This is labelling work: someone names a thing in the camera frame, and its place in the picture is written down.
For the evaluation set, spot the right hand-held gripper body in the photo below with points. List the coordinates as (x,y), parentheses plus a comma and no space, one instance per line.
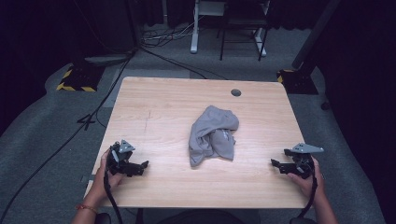
(303,165)

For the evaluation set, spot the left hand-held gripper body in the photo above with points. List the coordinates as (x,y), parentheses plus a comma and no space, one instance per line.
(120,161)

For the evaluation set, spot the person's right hand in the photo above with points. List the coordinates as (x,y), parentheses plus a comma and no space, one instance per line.
(313,185)

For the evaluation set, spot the person's left hand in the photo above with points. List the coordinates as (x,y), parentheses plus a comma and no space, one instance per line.
(102,183)

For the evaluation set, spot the black yellow striped stand base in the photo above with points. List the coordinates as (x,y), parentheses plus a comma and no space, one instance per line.
(297,82)
(79,79)

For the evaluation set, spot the grey round table grommet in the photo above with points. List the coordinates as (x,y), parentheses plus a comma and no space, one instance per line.
(236,92)

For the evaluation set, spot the dark curtain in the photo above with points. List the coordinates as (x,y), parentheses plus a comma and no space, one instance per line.
(37,37)
(364,77)

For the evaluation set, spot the dark slanted stand pole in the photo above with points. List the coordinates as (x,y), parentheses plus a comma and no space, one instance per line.
(314,34)

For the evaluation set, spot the black chair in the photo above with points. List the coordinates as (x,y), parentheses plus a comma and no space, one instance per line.
(222,43)

